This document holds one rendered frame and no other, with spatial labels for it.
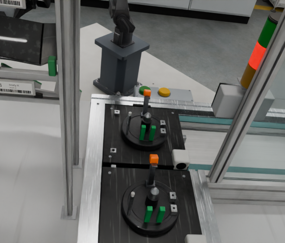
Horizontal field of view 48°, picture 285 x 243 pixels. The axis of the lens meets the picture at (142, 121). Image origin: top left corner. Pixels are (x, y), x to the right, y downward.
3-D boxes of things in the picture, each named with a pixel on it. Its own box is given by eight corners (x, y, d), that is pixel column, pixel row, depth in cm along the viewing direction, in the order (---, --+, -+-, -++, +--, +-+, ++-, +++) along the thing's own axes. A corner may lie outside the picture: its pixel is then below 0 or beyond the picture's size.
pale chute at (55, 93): (37, 97, 98) (40, 83, 98) (79, 105, 98) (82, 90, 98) (-4, 82, 70) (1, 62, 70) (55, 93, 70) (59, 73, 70)
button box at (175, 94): (132, 97, 118) (134, 84, 114) (187, 101, 121) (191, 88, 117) (133, 110, 113) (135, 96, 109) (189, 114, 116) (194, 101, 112)
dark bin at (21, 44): (30, 42, 83) (32, 13, 81) (79, 52, 83) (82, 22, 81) (-32, 52, 56) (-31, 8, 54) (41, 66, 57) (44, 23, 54)
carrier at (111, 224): (101, 171, 86) (104, 139, 77) (187, 175, 89) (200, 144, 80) (97, 261, 68) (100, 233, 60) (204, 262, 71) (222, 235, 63)
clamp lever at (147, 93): (141, 112, 98) (144, 88, 95) (147, 113, 99) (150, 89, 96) (142, 116, 95) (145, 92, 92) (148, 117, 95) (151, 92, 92)
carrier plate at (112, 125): (105, 108, 104) (105, 103, 103) (176, 114, 107) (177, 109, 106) (102, 166, 87) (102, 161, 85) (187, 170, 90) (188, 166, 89)
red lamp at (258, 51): (245, 57, 68) (253, 37, 65) (267, 60, 69) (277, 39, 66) (252, 71, 65) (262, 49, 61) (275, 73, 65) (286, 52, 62)
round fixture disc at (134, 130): (121, 115, 100) (121, 110, 99) (164, 118, 102) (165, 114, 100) (121, 149, 90) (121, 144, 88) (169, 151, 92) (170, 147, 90)
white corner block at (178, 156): (169, 157, 93) (172, 148, 90) (185, 158, 93) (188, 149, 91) (171, 170, 89) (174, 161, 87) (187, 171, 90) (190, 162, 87)
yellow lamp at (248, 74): (237, 76, 72) (245, 58, 68) (258, 78, 72) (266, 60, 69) (243, 90, 68) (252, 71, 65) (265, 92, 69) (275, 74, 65)
